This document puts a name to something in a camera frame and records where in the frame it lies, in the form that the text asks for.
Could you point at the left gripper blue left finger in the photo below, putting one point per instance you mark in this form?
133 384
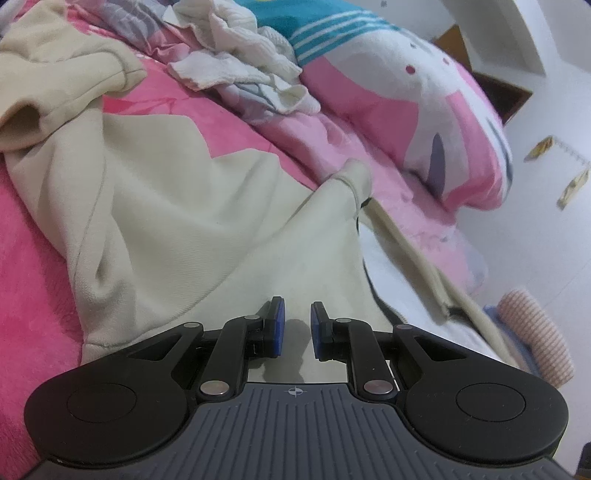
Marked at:
240 341

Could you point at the pink magenta floral bed blanket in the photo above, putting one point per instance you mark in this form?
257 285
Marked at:
40 330

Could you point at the beige zip hoodie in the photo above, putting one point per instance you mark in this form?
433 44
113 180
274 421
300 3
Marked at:
155 231

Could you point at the brown wooden door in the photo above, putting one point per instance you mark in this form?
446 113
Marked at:
506 98

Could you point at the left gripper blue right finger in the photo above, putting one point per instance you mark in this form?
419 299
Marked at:
354 343

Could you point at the crumpled white cloth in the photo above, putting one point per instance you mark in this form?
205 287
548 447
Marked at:
236 51

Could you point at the large pink blue cartoon pillow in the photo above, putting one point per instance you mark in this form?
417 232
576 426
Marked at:
405 95

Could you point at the stack of folded clothes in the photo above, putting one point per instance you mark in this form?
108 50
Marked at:
521 352

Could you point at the wall hook rack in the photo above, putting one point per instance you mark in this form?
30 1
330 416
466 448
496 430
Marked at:
571 151

